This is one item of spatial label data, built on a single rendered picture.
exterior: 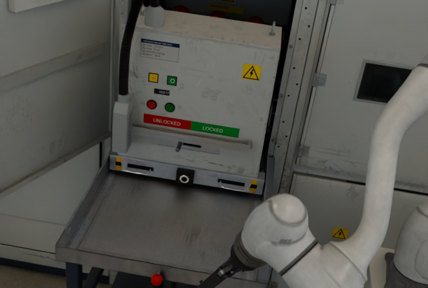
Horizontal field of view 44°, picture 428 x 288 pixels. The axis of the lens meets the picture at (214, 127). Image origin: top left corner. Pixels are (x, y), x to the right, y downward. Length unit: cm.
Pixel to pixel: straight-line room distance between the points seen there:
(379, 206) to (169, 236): 76
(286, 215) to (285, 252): 8
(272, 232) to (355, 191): 118
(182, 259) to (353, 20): 96
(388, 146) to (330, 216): 113
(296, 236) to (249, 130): 76
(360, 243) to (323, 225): 118
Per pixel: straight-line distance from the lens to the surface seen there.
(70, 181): 236
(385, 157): 114
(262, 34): 174
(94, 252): 162
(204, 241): 167
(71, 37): 186
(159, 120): 178
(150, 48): 168
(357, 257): 109
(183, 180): 183
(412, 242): 163
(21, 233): 265
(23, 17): 170
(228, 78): 167
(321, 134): 204
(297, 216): 103
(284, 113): 202
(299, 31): 190
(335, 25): 188
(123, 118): 168
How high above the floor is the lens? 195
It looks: 29 degrees down
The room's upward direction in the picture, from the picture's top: 7 degrees clockwise
